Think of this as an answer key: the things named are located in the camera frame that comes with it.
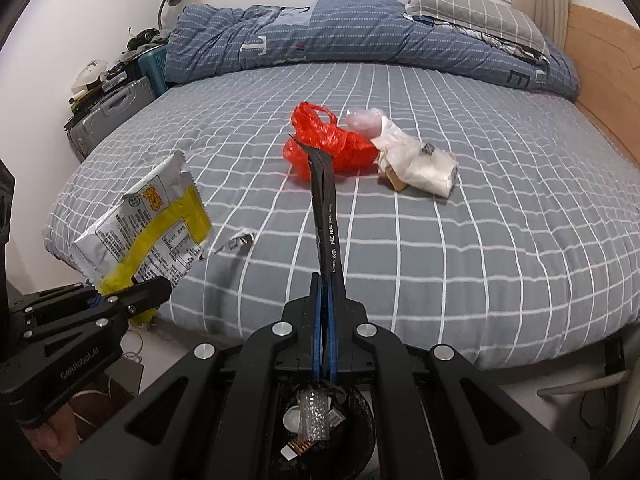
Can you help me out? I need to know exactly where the white parcel bag with string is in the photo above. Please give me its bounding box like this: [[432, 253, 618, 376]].
[[377, 141, 458, 197]]

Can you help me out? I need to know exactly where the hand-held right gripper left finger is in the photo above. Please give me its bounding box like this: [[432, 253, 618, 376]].
[[60, 272, 325, 480]]

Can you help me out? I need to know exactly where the trash bin with black bag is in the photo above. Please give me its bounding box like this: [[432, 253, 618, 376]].
[[272, 380, 376, 480]]

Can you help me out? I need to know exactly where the teal plastic crate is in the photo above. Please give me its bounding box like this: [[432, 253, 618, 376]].
[[137, 45, 168, 96]]

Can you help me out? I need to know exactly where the wooden headboard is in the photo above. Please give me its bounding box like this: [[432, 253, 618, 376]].
[[565, 4, 640, 161]]

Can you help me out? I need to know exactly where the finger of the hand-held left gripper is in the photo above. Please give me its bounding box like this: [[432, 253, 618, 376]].
[[22, 275, 173, 356], [7, 282, 103, 321]]

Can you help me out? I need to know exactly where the grey checked pillow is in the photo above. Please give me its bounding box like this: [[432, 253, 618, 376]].
[[406, 0, 546, 56]]

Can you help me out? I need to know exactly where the silver foil scrap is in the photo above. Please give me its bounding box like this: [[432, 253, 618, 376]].
[[202, 229, 257, 261]]

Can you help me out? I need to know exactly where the patterned cloth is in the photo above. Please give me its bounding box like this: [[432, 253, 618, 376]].
[[465, 22, 551, 63]]

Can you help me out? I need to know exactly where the clear plastic bag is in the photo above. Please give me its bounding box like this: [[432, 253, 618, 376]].
[[345, 106, 386, 137]]

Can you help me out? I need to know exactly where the yellow and silver snack packet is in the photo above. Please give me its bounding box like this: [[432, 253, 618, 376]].
[[72, 151, 215, 323]]

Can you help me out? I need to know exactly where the grey suitcase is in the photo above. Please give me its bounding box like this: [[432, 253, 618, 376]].
[[65, 77, 156, 163]]

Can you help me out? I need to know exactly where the red plastic bag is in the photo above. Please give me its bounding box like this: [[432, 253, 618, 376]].
[[283, 101, 378, 181]]

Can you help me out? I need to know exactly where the white metal rail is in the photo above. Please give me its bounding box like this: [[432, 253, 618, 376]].
[[537, 375, 626, 401]]

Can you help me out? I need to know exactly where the stack of flat dark items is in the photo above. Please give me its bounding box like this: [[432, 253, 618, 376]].
[[67, 62, 146, 116]]

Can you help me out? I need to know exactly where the black headset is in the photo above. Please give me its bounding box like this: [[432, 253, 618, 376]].
[[125, 30, 168, 53]]

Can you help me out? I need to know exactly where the white plastic gadget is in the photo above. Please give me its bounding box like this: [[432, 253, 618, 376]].
[[75, 60, 108, 91]]

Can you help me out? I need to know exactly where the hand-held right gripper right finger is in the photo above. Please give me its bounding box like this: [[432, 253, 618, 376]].
[[325, 280, 593, 480]]

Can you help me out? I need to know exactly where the white tissue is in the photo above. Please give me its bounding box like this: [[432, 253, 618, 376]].
[[372, 116, 418, 153]]

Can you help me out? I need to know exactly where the black packet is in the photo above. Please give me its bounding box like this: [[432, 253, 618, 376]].
[[287, 132, 352, 311]]

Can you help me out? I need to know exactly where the clear bubble wrap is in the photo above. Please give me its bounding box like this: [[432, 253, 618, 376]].
[[296, 386, 332, 442]]

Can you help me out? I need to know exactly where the person's left hand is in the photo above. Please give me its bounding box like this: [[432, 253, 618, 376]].
[[27, 405, 81, 467]]

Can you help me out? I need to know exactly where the blue striped quilt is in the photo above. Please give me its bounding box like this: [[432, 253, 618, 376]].
[[165, 0, 581, 101]]

